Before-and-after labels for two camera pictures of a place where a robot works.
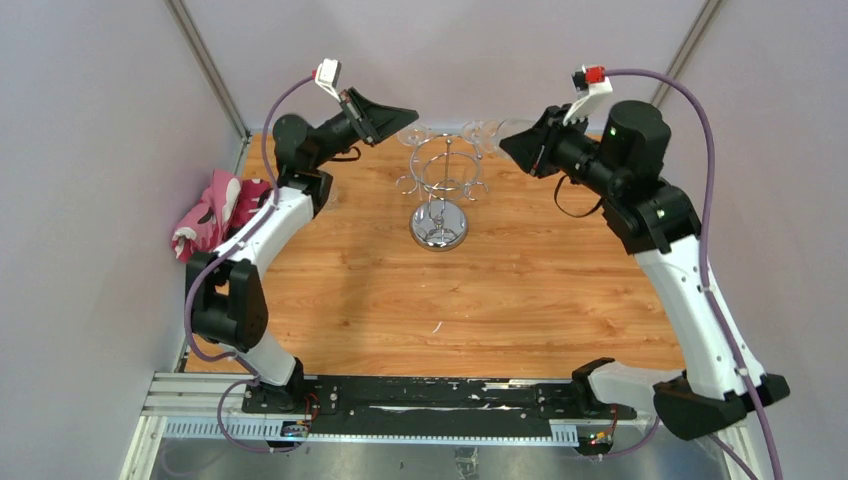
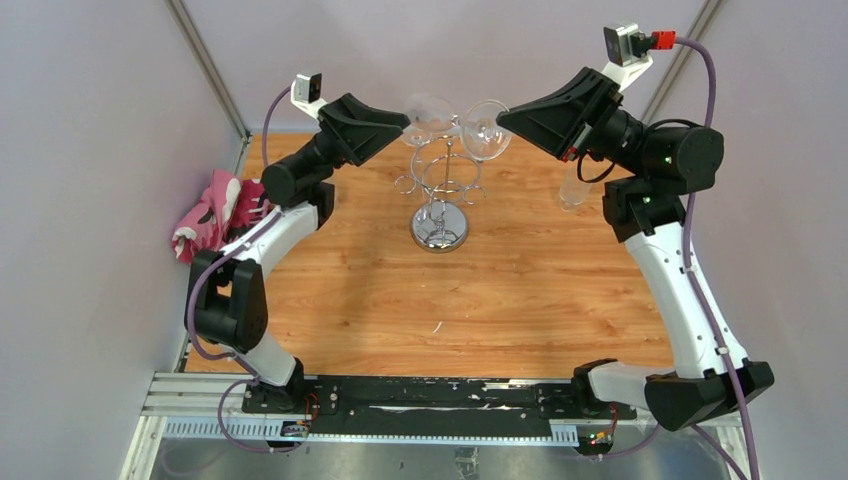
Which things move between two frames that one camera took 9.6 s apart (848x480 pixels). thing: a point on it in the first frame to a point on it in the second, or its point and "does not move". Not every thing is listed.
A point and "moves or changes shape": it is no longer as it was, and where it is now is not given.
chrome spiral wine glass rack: (444, 170) does not move
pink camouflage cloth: (225, 202) does not move
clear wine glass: (482, 134) moves or changes shape
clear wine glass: (508, 127) to (573, 191)
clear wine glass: (413, 135) does not move
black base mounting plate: (437, 406) does not move
